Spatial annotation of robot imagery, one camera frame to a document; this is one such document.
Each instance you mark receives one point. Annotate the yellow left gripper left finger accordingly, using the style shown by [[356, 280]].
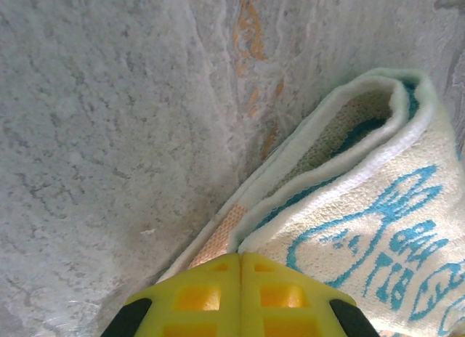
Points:
[[163, 300]]

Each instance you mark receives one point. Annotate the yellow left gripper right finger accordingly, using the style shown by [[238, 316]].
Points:
[[316, 300]]

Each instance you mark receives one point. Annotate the teal and cream bunny towel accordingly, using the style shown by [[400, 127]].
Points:
[[363, 213]]

